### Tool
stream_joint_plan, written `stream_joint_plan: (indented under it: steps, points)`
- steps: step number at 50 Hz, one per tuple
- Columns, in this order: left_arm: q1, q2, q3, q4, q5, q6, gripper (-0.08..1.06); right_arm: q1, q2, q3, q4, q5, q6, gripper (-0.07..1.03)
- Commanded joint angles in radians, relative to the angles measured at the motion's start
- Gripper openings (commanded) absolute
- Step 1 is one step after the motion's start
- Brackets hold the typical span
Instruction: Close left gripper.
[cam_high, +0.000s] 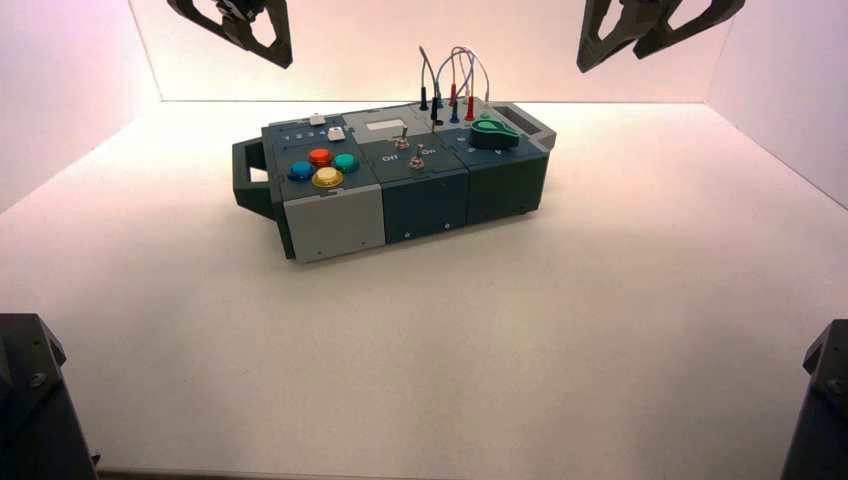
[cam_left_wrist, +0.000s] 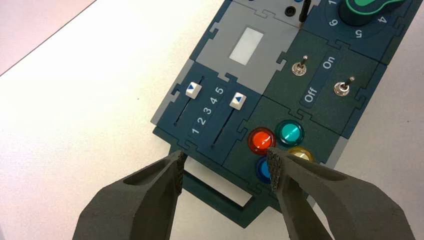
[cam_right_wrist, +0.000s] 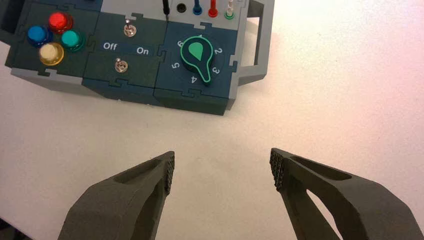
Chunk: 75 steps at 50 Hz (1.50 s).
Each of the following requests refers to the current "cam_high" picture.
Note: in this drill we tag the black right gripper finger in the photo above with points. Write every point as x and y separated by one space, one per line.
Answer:
636 16
722 14

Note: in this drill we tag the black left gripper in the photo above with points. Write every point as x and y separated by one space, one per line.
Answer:
238 8

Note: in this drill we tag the red round push button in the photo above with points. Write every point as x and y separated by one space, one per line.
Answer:
320 157

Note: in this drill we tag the blue round push button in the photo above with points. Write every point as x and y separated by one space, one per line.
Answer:
301 171

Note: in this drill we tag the green round push button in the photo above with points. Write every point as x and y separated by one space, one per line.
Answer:
346 163

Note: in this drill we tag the yellow round push button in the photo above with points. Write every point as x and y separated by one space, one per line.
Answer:
327 177

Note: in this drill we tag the green rotary knob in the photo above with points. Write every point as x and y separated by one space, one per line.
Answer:
493 135

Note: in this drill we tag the red banana plug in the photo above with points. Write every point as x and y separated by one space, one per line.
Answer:
470 109
453 95

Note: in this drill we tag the black banana plug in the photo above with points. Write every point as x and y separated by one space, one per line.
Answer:
434 109
424 99

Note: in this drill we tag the blue banana plug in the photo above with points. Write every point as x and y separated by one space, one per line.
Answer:
454 112

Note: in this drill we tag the dark teal grey control box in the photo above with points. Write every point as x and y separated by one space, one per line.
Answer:
424 199

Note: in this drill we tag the white rocker switch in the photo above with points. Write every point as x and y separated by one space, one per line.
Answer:
336 134
317 120

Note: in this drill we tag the metal toggle switch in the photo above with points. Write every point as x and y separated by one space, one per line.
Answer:
401 142
416 162

